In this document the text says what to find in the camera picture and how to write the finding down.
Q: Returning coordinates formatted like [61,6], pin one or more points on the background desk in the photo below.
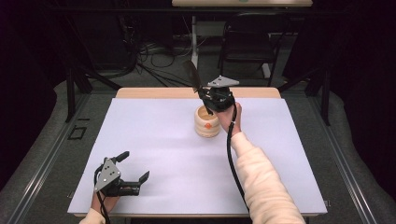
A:
[243,3]

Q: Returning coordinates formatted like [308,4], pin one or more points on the person's right hand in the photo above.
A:
[230,121]

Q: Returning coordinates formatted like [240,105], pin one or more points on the person's left hand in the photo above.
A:
[109,202]

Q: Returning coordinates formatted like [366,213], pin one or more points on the black metal stand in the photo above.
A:
[77,84]
[320,90]

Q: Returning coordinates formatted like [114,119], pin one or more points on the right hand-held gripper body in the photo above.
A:
[221,98]

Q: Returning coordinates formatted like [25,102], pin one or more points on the wooden table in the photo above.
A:
[155,92]

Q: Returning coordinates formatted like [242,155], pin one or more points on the cream ribbed utensil holder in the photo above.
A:
[206,126]

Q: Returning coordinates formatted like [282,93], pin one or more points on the black chair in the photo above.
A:
[249,43]

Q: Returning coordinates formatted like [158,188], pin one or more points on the white desk leg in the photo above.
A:
[195,43]
[266,71]

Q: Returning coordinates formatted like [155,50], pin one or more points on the metal floor rail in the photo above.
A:
[339,168]
[46,168]

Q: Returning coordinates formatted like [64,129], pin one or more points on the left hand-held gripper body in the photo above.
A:
[109,179]

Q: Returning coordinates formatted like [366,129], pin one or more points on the white table mat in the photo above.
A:
[174,161]

